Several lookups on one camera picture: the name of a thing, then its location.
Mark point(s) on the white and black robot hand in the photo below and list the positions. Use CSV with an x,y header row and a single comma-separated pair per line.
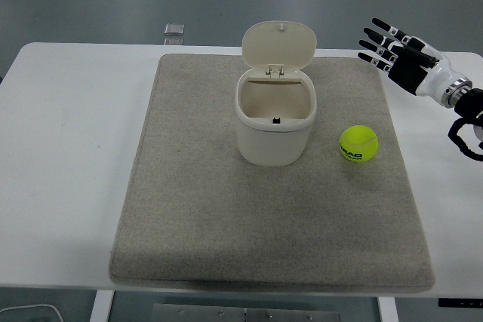
x,y
434,73

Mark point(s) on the beige-grey felt mat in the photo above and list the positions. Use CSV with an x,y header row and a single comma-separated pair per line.
x,y
264,216

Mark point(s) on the small metal floor plate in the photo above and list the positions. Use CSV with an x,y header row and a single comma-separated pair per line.
x,y
174,28
173,41

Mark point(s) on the grey metal plate with screws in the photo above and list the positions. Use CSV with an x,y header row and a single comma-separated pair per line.
x,y
207,314

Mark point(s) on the cream plastic bin with flip lid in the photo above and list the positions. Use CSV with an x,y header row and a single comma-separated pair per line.
x,y
273,141

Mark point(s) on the black table control panel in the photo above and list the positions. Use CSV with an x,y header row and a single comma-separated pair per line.
x,y
460,302

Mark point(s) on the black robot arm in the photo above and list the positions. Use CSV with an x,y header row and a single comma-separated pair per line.
x,y
469,103

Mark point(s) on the yellow-green tennis ball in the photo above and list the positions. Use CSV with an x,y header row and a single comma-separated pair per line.
x,y
358,143

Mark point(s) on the white table leg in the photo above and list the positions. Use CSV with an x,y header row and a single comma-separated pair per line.
x,y
101,307
386,310

